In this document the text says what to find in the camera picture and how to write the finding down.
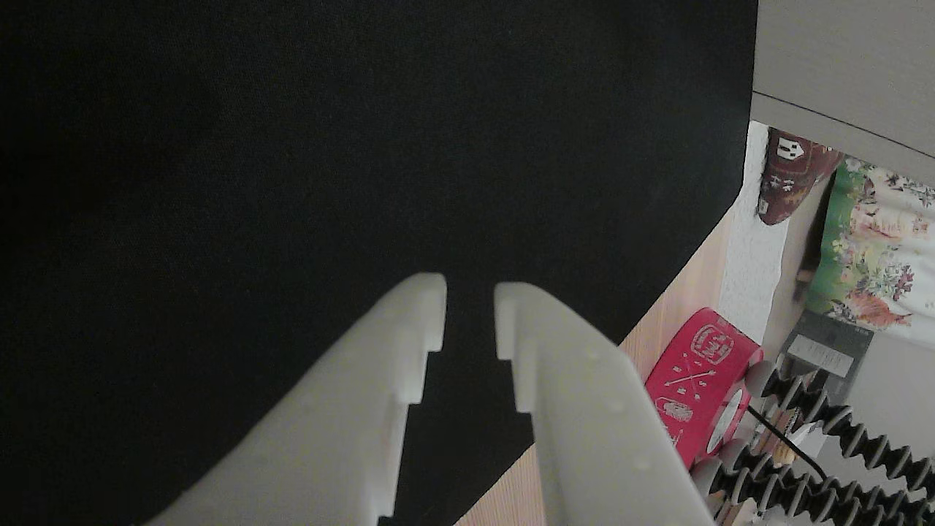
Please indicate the black flexible tripod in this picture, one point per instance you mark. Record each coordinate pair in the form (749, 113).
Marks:
(840, 424)

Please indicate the red printed tape roll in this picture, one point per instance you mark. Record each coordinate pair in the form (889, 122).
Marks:
(694, 372)

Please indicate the dark red patterned pouch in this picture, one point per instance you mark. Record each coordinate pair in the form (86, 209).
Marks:
(792, 175)

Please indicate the dark grey labelled box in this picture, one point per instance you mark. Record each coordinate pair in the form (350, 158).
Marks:
(825, 351)

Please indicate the black desk mat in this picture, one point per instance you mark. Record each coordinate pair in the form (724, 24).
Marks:
(219, 146)

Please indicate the floral printed cloth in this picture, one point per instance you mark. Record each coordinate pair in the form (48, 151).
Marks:
(876, 248)

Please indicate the white cabinet side panel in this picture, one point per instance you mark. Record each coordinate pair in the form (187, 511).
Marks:
(840, 51)

